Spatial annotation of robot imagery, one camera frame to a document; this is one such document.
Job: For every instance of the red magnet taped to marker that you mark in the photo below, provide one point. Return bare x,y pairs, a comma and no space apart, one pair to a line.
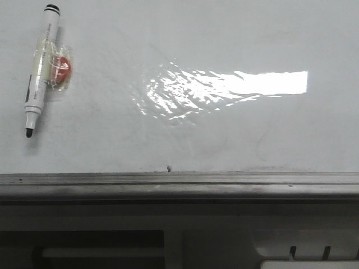
60,61

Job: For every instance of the white whiteboard marker pen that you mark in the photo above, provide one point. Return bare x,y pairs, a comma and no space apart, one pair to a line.
41,69

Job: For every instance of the grey aluminium whiteboard tray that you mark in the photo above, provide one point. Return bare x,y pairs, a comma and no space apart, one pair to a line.
179,186

